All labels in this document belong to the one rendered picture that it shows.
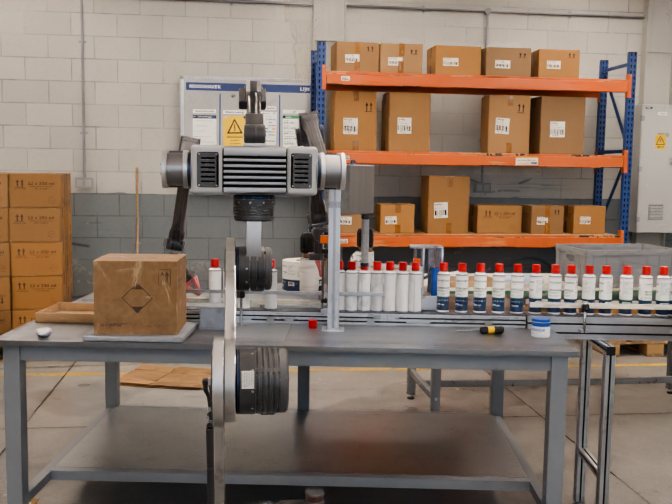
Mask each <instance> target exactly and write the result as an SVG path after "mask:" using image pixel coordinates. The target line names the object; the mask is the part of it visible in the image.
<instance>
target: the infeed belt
mask: <svg viewBox="0 0 672 504"><path fill-rule="evenodd" d="M264 308H265V307H255V308H254V307H250V309H247V310H243V311H269V312H321V308H301V309H300V308H277V309H276V310H265V309H264ZM309 309H310V310H309ZM186 310H200V308H199V306H186ZM339 313H374V314H427V315H480V316H525V317H527V316H526V315H525V314H524V313H523V314H522V315H513V314H510V312H504V314H492V313H491V312H486V314H475V313H473V311H467V313H466V314H458V313H455V311H449V313H437V312H436V311H431V310H421V312H420V313H411V312H406V313H399V312H396V310H395V312H384V311H382V312H371V311H369V312H359V311H356V312H347V311H339Z"/></svg>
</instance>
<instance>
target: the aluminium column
mask: <svg viewBox="0 0 672 504"><path fill-rule="evenodd" d="M329 201H337V208H329V232H328V303H327V330H339V282H340V217H341V214H340V208H338V202H340V201H341V190H333V189H329Z"/></svg>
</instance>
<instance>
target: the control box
mask: <svg viewBox="0 0 672 504"><path fill-rule="evenodd" d="M373 211H374V165H346V184H345V188H344V190H341V201H340V214H365V213H373Z"/></svg>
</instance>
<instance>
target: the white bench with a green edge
mask: <svg viewBox="0 0 672 504"><path fill-rule="evenodd" d="M540 274H542V275H543V281H544V283H542V299H546V300H548V286H549V275H550V274H551V273H540ZM564 285H565V282H563V281H562V286H561V300H564ZM619 290H620V288H612V301H619ZM468 294H474V287H468ZM505 295H511V282H505ZM638 297H639V287H633V297H632V301H638ZM577 298H578V300H582V287H580V286H578V287H577ZM526 299H529V283H524V292H523V305H529V304H526ZM595 300H599V288H595ZM652 301H654V302H656V287H652ZM601 378H602V377H595V378H590V385H601ZM578 380H579V378H568V380H567V385H578ZM490 382H491V379H465V380H441V369H431V373H430V380H423V378H422V377H421V376H420V375H419V374H418V373H417V371H416V368H407V388H406V393H407V394H408V395H410V396H409V397H407V399H410V400H412V399H414V397H412V395H415V392H416V383H417V384H418V385H419V387H420V388H421V389H422V390H423V391H424V392H425V394H426V395H427V396H428V397H429V398H430V410H429V411H430V412H440V392H441V387H490ZM653 383H666V387H665V388H667V389H669V390H670V391H667V393H668V394H672V341H668V353H667V370H666V376H640V377H615V383H614V384H653ZM504 386H547V378H541V379H504Z"/></svg>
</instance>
